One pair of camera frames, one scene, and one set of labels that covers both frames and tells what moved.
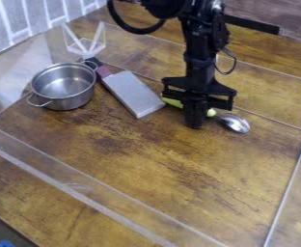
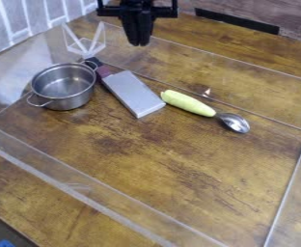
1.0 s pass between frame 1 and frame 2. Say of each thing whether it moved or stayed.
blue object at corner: stayed
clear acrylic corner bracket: stayed
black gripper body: moved
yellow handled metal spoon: stayed
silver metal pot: stayed
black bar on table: stayed
